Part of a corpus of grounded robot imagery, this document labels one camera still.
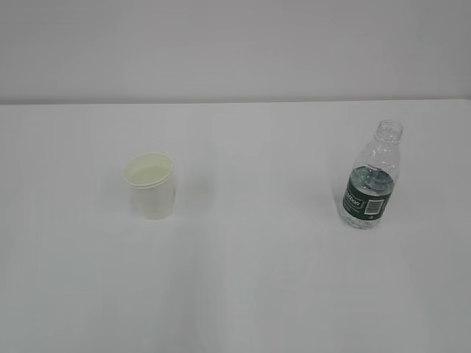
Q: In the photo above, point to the white paper cup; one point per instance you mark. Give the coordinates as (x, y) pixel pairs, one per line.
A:
(150, 177)

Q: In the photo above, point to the clear plastic water bottle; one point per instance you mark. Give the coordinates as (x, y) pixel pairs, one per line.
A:
(373, 177)

